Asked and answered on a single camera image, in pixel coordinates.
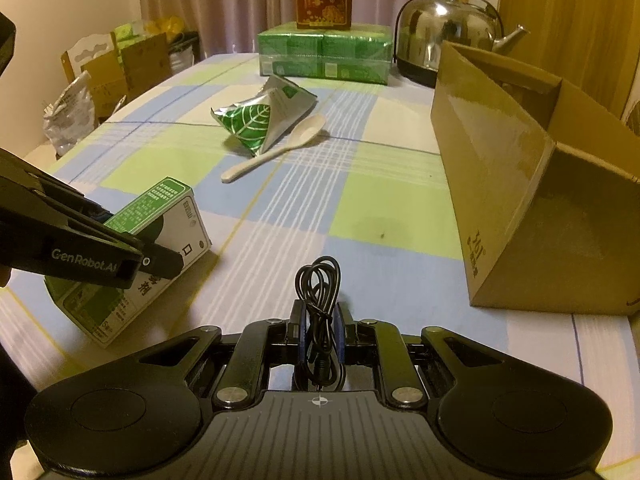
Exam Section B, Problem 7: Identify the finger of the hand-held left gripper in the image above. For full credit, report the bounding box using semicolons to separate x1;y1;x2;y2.
0;147;114;233
134;241;185;277

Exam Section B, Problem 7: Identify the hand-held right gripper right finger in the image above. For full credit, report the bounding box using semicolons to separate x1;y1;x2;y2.
337;302;493;409

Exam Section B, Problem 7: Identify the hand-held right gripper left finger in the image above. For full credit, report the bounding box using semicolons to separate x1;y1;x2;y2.
140;301;307;409

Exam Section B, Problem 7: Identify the black cable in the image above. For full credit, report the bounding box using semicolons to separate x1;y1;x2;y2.
292;256;346;393

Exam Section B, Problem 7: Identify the green and white medicine box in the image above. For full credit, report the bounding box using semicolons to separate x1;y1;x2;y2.
44;176;212;349

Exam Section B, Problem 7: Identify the brown cardboard box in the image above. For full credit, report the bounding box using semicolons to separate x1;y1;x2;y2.
430;40;640;317

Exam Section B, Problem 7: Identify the white plastic bag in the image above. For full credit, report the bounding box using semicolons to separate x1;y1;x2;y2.
42;71;96;157

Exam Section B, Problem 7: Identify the white chair back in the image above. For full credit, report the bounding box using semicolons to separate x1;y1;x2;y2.
61;30;118;81

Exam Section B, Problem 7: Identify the worn cardboard box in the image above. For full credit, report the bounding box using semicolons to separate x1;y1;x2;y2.
80;34;171;118

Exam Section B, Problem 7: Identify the silver foil pouch green leaf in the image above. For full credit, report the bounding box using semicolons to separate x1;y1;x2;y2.
210;74;318;158

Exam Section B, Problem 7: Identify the yellow plastic bag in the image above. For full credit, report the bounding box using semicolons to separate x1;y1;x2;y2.
145;16;183;41

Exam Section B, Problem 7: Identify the white plastic spoon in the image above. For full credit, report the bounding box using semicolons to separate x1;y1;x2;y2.
221;113;328;183

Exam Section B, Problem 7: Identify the green tissue multipack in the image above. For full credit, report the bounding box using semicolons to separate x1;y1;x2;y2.
257;22;394;86

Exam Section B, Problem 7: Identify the stainless steel kettle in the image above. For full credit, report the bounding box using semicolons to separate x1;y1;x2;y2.
395;0;530;88

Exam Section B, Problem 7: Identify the wooden door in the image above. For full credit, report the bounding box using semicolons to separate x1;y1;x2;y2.
500;0;640;126

